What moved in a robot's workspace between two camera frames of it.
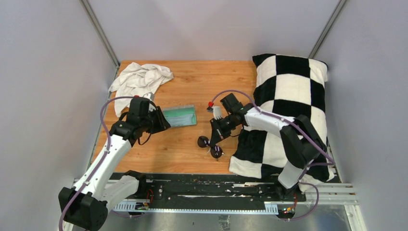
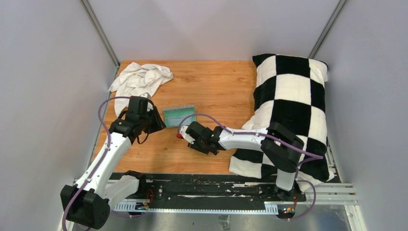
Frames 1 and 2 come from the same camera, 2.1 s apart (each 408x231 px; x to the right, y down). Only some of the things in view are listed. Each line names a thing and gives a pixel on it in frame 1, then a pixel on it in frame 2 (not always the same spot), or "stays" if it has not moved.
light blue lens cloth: x=181 y=120 stays
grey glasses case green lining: x=181 y=115 stays
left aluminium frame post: x=87 y=7 stays
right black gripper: x=218 y=135 to x=195 y=147
